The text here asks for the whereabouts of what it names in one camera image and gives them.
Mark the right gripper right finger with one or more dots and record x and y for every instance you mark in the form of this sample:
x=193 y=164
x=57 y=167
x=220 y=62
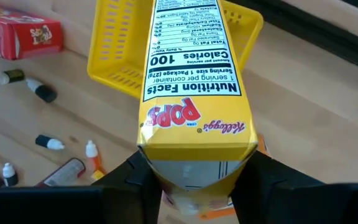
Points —
x=259 y=186

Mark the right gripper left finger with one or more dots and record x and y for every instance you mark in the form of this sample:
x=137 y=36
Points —
x=129 y=186

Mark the yellow Corn Pops cereal box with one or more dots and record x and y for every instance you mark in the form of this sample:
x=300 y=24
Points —
x=194 y=124

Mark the green dropper bottle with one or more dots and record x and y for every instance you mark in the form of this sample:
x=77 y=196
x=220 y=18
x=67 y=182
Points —
x=14 y=75

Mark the red Froot Loops cereal box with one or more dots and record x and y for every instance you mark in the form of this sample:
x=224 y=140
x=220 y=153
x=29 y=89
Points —
x=26 y=37

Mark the yellow dropper bottle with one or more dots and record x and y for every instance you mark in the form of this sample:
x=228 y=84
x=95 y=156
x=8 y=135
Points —
x=97 y=175

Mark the orange dropper bottle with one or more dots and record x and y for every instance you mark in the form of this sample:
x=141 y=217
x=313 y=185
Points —
x=93 y=160

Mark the orange Mini Wheats cereal box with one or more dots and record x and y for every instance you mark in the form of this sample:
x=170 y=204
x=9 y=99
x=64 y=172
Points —
x=216 y=213

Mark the red food colouring bottle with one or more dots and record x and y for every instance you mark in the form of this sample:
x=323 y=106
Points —
x=64 y=172

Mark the yellow plastic basket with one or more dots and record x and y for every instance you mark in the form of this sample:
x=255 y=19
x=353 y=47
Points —
x=120 y=46

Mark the black aluminium table frame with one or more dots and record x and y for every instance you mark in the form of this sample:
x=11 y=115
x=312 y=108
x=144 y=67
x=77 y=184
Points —
x=306 y=26

